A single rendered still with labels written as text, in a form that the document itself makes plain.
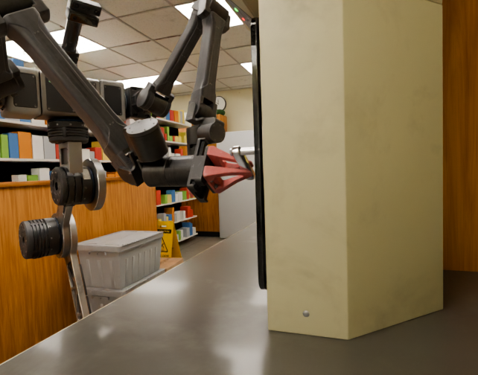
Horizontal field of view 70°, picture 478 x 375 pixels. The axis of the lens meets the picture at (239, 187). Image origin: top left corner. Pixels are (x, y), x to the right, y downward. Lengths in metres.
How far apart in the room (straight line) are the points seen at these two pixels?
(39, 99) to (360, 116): 1.09
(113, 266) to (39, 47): 2.10
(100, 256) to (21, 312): 0.58
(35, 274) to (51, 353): 2.23
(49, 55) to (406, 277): 0.71
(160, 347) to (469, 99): 0.75
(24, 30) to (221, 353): 0.64
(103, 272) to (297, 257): 2.36
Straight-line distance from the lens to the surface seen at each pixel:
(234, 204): 5.72
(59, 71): 0.75
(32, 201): 2.70
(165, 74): 1.31
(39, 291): 2.82
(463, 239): 0.88
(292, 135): 0.47
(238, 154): 0.54
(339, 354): 0.49
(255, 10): 0.58
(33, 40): 0.78
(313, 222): 0.47
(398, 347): 0.52
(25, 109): 1.33
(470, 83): 0.88
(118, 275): 2.70
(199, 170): 0.58
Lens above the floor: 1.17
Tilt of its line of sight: 3 degrees down
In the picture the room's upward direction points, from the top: 2 degrees counter-clockwise
